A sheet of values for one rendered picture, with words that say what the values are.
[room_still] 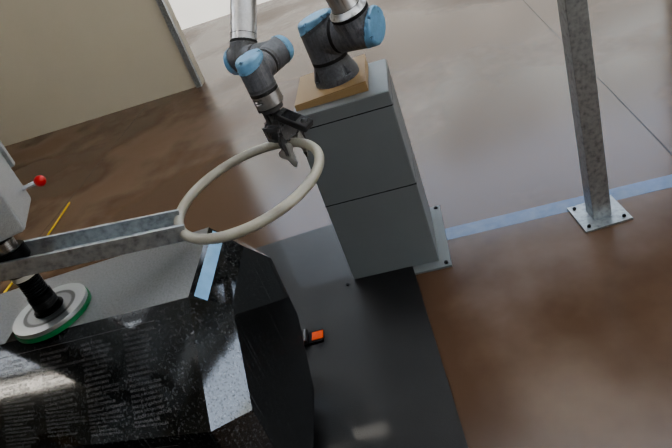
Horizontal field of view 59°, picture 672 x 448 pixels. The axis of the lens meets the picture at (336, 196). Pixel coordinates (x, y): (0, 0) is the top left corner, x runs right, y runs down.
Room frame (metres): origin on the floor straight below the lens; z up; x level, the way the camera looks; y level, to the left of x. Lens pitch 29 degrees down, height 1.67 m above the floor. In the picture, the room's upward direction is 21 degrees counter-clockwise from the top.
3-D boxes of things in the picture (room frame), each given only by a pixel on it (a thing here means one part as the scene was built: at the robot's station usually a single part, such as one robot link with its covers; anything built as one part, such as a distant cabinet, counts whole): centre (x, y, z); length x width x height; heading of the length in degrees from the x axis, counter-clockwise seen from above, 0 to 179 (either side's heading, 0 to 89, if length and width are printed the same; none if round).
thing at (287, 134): (1.79, 0.09, 1.02); 0.09 x 0.08 x 0.12; 43
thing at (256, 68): (1.79, 0.09, 1.19); 0.10 x 0.09 x 0.12; 141
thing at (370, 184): (2.38, -0.18, 0.43); 0.50 x 0.50 x 0.85; 77
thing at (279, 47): (1.88, 0.03, 1.20); 0.12 x 0.12 x 0.09; 51
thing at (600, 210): (2.06, -1.04, 0.54); 0.20 x 0.20 x 1.09; 84
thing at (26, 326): (1.48, 0.87, 0.85); 0.21 x 0.21 x 0.01
